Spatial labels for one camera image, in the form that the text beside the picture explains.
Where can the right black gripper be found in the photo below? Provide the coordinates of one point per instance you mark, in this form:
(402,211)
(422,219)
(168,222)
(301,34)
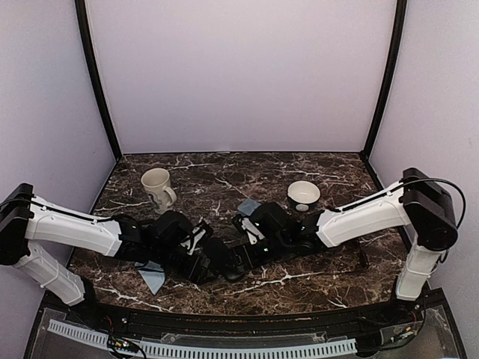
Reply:
(253,262)

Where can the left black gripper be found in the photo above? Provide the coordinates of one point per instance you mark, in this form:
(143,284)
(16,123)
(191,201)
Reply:
(197,278)

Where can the blue cleaning cloth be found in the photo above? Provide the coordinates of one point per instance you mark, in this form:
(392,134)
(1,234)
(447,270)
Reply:
(153,275)

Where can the grey glasses case green lining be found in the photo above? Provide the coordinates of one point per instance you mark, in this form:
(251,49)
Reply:
(247,207)

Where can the dark sunglasses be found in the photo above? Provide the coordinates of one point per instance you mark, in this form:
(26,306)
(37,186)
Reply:
(352,258)

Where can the black glasses case cream lining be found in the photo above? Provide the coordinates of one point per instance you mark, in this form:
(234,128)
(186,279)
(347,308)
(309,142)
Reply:
(223,260)

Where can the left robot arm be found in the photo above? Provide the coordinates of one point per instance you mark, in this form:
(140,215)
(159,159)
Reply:
(26,220)

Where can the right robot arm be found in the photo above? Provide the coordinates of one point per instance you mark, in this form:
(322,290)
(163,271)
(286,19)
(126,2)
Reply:
(415,200)

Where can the cream bowl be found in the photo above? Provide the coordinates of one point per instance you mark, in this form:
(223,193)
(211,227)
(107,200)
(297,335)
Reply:
(303,196)

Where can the cream paper cup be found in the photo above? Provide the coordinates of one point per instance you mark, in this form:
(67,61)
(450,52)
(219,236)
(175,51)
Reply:
(157,185)

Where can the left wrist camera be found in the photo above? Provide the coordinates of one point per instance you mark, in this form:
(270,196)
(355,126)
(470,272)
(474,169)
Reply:
(200,233)

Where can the black front rail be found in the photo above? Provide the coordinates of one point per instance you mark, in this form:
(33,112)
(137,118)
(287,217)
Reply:
(146,323)

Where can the white slotted cable duct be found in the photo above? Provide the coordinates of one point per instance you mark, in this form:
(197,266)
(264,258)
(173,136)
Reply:
(149,349)

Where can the right black frame post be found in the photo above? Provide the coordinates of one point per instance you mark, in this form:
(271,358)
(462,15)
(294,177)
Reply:
(387,79)

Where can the black frame post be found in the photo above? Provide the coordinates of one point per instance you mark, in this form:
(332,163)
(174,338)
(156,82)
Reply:
(387,79)
(94,75)

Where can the left black frame post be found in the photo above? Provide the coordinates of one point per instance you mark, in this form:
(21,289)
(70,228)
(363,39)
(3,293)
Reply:
(94,75)

